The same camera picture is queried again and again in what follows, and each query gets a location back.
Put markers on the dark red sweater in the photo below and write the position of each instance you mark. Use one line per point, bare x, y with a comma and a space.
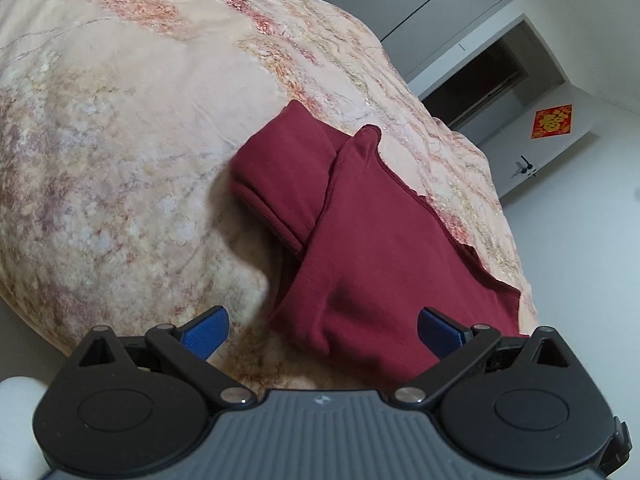
364, 254

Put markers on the red fu door decoration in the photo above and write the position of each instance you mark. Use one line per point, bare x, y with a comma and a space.
552, 121

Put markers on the floral peach duvet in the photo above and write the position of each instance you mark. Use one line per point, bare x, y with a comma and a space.
118, 121

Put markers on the black door handle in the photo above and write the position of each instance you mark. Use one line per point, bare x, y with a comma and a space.
524, 168

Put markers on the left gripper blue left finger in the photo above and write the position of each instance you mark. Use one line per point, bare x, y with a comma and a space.
204, 334

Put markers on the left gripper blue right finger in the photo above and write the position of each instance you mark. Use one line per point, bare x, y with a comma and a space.
440, 334

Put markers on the white bedroom door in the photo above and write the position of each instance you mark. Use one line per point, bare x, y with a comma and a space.
504, 149

